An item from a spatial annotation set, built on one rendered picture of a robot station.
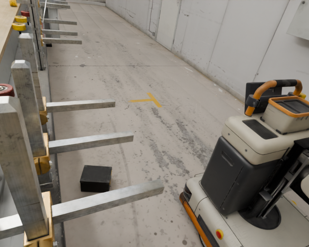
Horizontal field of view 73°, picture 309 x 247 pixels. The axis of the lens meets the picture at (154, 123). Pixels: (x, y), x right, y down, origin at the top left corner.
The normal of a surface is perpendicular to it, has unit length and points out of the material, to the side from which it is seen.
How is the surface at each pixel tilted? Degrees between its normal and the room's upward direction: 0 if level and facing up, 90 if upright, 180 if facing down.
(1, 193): 0
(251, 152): 90
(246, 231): 0
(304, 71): 90
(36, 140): 90
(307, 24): 90
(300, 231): 0
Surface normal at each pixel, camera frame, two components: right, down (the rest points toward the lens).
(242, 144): -0.91, 0.11
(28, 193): 0.40, 0.57
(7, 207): 0.15, -0.81
